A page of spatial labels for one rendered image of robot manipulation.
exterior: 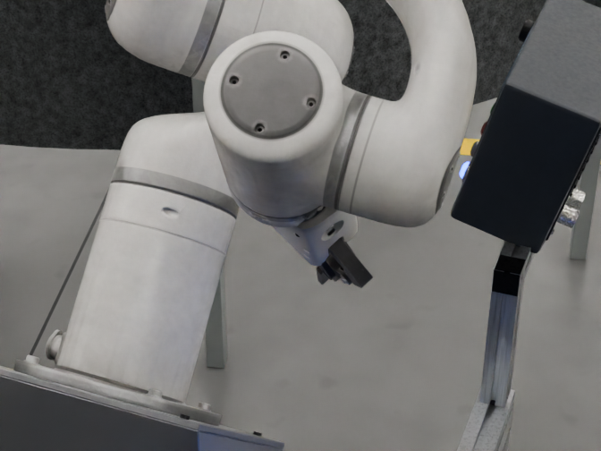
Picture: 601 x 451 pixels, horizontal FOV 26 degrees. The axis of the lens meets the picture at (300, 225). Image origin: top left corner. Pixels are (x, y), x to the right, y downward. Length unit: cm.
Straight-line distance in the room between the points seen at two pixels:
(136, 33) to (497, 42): 166
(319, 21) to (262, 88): 44
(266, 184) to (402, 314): 228
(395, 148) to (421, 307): 232
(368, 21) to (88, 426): 162
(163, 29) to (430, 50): 43
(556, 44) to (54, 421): 72
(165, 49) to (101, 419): 34
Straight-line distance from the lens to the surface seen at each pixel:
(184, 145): 115
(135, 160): 117
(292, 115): 77
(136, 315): 113
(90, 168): 365
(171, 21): 118
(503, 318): 149
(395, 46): 264
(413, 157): 80
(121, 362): 113
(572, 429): 284
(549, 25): 153
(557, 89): 142
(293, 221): 90
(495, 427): 154
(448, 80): 80
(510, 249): 148
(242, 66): 78
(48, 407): 111
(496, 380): 155
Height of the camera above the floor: 190
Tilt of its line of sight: 34 degrees down
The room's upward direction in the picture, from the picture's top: straight up
